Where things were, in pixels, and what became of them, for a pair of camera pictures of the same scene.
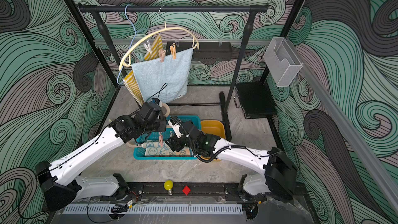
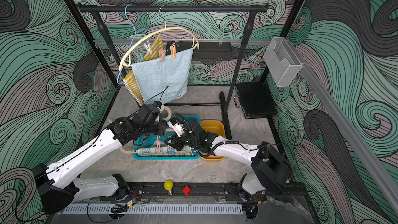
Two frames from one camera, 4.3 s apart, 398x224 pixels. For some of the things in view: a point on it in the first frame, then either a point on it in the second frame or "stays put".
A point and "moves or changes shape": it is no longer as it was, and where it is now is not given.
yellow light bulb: (168, 185) stays put
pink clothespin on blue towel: (162, 55) stays put
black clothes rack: (253, 8) stays put
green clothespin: (141, 56) stays put
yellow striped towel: (153, 53) stays put
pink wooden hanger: (167, 112) → (127, 151)
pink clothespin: (161, 140) moves or changes shape
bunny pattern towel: (153, 149) moves or changes shape
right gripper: (175, 143) stays put
